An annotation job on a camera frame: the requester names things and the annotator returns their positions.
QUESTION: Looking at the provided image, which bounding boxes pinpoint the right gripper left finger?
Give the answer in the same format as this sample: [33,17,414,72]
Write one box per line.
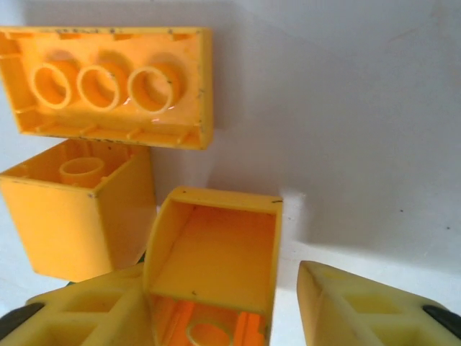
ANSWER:
[0,265,156,346]

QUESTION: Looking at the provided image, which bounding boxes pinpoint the long yellow lego brick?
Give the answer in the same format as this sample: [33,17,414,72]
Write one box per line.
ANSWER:
[0,25,213,151]

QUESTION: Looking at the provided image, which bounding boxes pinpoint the square yellow lego brick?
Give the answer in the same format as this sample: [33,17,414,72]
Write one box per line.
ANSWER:
[0,138,156,283]

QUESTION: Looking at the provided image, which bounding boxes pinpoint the curved yellow lego brick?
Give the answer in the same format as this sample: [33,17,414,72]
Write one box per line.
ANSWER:
[143,185,284,346]

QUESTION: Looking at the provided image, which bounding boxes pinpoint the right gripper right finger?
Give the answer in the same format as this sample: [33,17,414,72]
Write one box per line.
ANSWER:
[295,259,461,346]

